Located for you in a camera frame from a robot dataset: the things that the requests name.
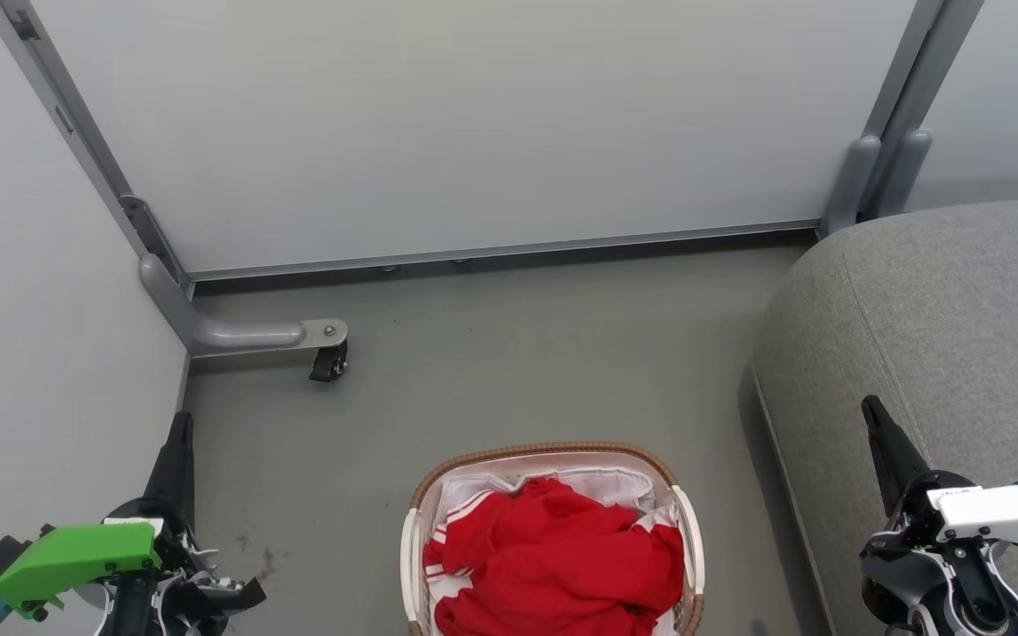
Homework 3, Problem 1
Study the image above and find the white basket liner cloth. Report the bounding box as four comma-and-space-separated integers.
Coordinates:
434, 466, 682, 636

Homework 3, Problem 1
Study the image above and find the grey fabric sofa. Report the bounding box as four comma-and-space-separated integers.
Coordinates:
752, 196, 1018, 636

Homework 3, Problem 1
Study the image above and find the black caster wheel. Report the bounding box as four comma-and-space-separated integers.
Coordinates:
309, 340, 349, 383

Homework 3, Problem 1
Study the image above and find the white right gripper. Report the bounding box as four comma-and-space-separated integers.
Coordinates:
861, 395, 1018, 550

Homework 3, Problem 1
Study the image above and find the grey partition foot with plate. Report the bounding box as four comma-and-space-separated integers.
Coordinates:
140, 254, 349, 359

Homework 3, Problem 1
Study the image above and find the grey rounded partition foot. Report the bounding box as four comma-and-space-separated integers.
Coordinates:
821, 134, 881, 236
876, 130, 934, 218

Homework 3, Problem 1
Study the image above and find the red garment with white trim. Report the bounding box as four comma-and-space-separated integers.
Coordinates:
422, 477, 687, 636

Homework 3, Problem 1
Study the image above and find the grey double partition post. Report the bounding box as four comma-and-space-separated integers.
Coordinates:
858, 0, 987, 222

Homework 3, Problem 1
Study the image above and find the white basket with wicker rim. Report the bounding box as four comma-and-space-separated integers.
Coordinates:
400, 442, 706, 636

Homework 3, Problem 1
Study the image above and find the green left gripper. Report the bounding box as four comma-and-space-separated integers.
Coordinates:
0, 411, 197, 619

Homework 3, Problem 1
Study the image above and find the dark post connector bracket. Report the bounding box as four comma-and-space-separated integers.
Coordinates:
118, 194, 185, 285

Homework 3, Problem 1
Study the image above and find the grey partition bottom rail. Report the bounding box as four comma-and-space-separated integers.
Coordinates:
186, 219, 821, 282

